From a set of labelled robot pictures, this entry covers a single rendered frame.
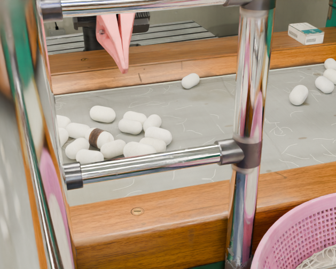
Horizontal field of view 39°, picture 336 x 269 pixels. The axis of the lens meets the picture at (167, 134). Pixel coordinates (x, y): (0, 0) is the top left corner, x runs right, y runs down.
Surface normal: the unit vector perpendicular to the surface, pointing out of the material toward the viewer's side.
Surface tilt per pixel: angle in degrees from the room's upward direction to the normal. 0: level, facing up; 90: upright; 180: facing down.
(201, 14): 89
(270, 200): 0
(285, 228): 75
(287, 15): 90
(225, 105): 0
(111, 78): 45
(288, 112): 0
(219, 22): 89
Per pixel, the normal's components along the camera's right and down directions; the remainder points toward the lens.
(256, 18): -0.21, 0.48
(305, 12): -0.94, 0.18
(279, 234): 0.75, 0.05
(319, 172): -0.01, -0.87
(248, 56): -0.50, 0.43
